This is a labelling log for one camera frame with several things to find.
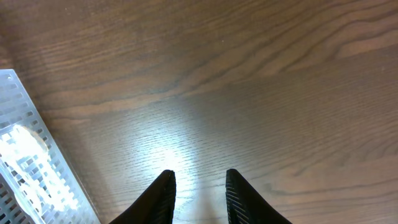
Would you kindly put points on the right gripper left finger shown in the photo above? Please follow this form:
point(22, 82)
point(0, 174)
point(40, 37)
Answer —
point(155, 205)

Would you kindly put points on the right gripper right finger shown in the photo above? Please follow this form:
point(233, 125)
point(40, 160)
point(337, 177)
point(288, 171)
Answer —
point(245, 205)

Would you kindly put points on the clear plastic basket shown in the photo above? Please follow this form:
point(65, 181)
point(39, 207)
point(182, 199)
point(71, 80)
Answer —
point(37, 185)

